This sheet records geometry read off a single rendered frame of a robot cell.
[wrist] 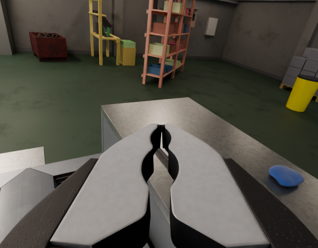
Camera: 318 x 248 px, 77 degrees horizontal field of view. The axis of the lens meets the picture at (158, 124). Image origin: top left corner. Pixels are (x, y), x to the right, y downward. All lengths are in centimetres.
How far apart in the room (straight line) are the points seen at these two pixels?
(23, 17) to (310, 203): 776
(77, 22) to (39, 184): 712
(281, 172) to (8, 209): 97
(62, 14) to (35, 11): 73
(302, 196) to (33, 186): 99
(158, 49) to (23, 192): 428
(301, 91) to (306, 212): 466
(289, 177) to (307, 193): 7
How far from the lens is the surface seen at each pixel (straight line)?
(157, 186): 65
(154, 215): 71
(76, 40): 788
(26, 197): 93
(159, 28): 481
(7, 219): 89
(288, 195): 82
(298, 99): 540
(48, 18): 780
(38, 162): 127
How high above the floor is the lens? 152
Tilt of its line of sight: 28 degrees down
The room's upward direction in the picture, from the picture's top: 8 degrees clockwise
